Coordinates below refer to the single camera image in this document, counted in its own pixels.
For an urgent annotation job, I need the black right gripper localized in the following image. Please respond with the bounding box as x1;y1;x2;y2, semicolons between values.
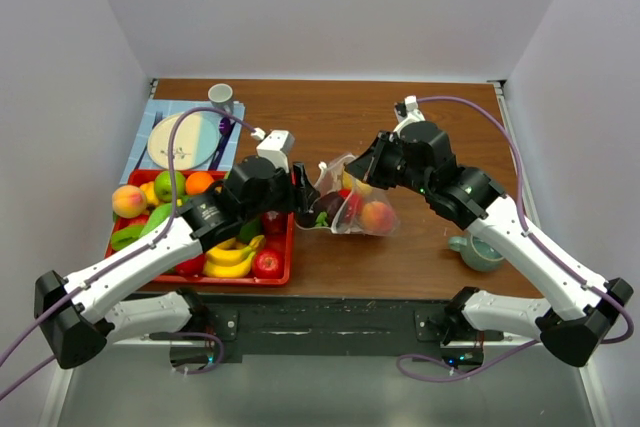
345;129;432;196

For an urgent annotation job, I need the yellow lemon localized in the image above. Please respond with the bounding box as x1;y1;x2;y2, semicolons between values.
341;171;373;197

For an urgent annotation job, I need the red tomato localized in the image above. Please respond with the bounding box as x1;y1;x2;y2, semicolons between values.
339;189;363;222

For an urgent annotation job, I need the clear polka dot zip bag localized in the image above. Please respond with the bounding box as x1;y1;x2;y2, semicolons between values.
295;153;400;237

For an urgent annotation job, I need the peach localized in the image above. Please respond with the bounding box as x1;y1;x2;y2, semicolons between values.
111;185;147;219
360;201;396;235

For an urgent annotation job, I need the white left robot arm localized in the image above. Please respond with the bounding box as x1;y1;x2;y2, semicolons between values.
34;156;320;369

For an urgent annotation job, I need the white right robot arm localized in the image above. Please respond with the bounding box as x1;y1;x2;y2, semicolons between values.
345;121;633;367

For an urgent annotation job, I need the red plastic tray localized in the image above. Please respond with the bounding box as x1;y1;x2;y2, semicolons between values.
105;169;295;287

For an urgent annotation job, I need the red apple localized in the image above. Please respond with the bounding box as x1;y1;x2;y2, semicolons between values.
174;254;206;277
252;249;284;279

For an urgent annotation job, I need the yellow banana bunch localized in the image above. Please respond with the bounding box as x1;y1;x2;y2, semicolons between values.
203;235;266;279

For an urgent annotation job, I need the purple plastic spoon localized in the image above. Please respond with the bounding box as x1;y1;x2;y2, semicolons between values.
207;117;235;171

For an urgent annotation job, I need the orange fruit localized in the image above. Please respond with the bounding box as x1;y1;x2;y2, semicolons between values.
185;171;215;196

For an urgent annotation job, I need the cream and blue plate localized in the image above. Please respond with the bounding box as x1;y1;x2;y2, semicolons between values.
147;112;220;170

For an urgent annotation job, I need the grey cup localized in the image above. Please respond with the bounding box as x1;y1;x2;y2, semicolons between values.
207;83;234;117

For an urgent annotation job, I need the teal ceramic mug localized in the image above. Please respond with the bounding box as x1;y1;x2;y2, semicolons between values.
448;233;505;273

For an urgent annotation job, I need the green apple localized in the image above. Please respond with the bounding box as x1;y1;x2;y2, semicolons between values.
154;170;186;202

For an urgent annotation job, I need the peach at tray corner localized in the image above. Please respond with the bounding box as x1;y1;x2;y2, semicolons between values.
111;185;147;219

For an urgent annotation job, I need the light blue placemat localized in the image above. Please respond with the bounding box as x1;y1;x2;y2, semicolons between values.
120;99;242;184

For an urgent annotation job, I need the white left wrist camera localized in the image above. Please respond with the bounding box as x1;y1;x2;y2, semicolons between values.
251;128;295;172

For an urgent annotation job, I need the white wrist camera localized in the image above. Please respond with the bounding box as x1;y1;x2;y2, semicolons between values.
394;96;425;132
251;128;295;172

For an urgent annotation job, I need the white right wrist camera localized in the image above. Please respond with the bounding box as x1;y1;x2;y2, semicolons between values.
394;96;425;132

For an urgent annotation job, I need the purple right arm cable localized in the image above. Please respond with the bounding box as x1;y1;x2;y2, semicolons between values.
417;95;526;236

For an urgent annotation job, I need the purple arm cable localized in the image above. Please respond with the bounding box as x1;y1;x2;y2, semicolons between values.
417;95;526;236
167;107;256;228

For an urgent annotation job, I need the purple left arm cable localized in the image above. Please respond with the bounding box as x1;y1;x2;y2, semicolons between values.
167;107;256;228

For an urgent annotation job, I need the aluminium frame rail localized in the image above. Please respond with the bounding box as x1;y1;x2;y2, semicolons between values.
63;302;592;347

